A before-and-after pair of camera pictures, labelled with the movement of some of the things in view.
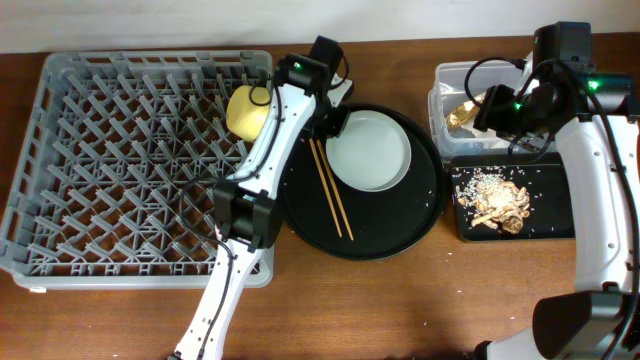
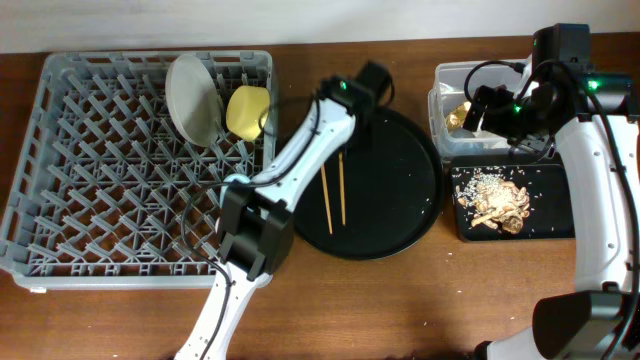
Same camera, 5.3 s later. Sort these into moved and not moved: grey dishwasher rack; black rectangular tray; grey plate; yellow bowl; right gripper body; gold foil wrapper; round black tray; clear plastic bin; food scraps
Moved: grey plate
Not moved: clear plastic bin; gold foil wrapper; food scraps; yellow bowl; black rectangular tray; right gripper body; grey dishwasher rack; round black tray
